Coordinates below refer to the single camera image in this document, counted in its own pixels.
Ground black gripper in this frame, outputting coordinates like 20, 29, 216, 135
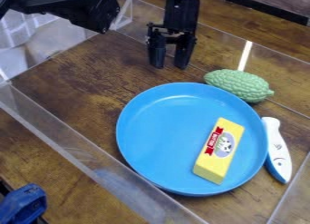
148, 0, 200, 70

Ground green bumpy toy gourd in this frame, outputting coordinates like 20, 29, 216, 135
203, 69, 275, 102

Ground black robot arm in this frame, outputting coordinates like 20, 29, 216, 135
0, 0, 200, 70

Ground blue round plate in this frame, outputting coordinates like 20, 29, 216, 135
116, 83, 267, 196

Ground yellow toy butter block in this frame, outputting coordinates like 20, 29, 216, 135
192, 118, 244, 184

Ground white blue toy fish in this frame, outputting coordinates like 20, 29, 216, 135
262, 117, 291, 184

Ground blue clamp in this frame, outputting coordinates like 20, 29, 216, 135
0, 183, 47, 224

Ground clear acrylic enclosure wall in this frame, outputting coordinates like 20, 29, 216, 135
0, 0, 310, 224

